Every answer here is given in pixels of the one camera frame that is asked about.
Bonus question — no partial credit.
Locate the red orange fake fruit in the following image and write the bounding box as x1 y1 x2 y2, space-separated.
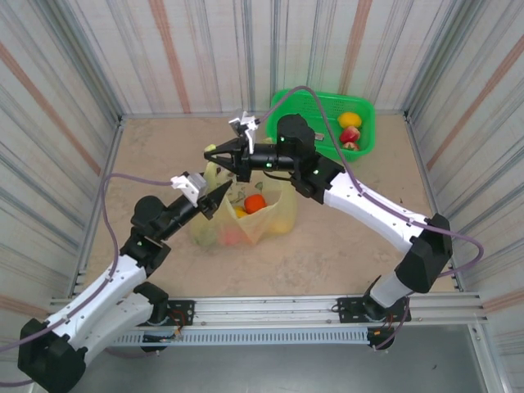
219 228 242 246

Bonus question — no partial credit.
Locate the orange red fake tomato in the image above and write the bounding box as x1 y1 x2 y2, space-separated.
244 195 267 213

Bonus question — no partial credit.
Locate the yellow plastic bag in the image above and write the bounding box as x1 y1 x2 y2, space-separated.
188 143 299 247

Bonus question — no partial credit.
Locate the green plastic basket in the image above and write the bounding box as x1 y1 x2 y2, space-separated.
265 88 377 163

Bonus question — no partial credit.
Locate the yellow orange fake mango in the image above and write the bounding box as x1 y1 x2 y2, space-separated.
337 111 364 129

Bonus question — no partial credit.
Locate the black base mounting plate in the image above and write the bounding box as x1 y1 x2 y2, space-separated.
334 296 411 325
145 300 196 328

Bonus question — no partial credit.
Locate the grey metal panel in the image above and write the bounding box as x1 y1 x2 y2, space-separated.
73 323 490 393

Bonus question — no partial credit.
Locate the aluminium mounting rail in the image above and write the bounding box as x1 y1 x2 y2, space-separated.
48 292 490 328

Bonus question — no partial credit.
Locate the grey slotted cable duct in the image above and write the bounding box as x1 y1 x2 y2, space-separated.
108 329 372 347

